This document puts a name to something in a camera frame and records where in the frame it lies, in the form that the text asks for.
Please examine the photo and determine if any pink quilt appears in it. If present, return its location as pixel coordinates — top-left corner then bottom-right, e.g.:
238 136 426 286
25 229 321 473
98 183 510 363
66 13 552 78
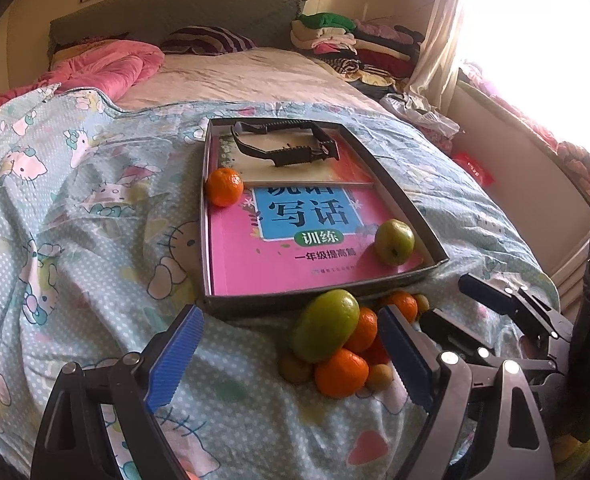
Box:
0 39 165 107

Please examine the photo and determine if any brown longan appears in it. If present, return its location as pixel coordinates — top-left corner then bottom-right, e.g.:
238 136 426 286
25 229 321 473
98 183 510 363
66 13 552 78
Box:
365 363 394 392
414 294 430 318
278 351 314 386

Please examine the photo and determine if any beige bed sheet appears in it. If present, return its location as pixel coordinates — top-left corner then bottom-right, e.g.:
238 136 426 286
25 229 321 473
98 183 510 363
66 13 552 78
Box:
116 48 384 113

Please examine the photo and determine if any light blue kitty blanket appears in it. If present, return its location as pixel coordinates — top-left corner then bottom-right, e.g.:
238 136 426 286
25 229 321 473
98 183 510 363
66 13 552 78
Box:
0 88 560 479

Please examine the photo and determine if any black plastic gripper part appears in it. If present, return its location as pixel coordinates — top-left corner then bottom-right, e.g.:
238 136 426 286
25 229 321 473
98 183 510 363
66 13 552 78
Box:
230 119 340 167

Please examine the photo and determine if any grey green headboard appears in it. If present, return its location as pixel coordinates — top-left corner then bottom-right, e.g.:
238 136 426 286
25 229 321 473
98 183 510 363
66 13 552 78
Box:
48 0 308 56

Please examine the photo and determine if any pile of folded clothes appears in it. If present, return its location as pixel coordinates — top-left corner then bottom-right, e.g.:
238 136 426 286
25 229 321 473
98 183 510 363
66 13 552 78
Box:
290 12 425 101

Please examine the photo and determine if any orange tangerine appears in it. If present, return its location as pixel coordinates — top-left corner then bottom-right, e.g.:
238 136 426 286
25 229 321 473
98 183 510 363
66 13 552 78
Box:
314 348 370 399
344 307 377 353
382 290 418 323

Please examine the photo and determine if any pink Chinese workbook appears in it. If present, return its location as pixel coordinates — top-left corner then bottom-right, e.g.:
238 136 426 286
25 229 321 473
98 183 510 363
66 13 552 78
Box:
209 186 429 297

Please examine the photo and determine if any cream curtain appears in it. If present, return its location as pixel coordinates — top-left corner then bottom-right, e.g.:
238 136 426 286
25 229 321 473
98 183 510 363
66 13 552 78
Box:
406 0 461 114

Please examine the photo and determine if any grey cardboard tray box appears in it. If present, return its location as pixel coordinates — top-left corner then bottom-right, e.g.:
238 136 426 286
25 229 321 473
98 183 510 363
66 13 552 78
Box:
200 117 449 318

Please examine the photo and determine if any striped purple pillow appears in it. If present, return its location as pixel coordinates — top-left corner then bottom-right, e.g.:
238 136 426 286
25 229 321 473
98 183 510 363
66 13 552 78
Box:
159 26 256 56

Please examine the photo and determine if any red cherry tomato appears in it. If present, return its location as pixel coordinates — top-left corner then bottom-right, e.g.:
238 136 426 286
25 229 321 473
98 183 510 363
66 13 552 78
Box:
361 336 390 366

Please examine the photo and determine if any oval green fruit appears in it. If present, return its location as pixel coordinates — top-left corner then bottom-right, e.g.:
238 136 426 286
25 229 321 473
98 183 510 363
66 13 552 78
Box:
289 289 360 364

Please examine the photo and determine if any red plastic bag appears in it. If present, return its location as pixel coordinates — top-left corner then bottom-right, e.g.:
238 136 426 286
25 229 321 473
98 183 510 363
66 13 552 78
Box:
452 152 494 188

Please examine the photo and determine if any round green apple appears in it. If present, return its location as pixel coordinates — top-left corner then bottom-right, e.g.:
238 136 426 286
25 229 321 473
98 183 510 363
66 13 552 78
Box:
374 219 415 266

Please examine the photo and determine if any small orange in tray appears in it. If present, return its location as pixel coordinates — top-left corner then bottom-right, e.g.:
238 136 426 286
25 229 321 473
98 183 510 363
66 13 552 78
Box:
205 167 244 208

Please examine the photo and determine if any white plastic bag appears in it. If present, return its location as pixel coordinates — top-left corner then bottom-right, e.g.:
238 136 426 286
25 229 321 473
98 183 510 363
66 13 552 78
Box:
380 92 460 155

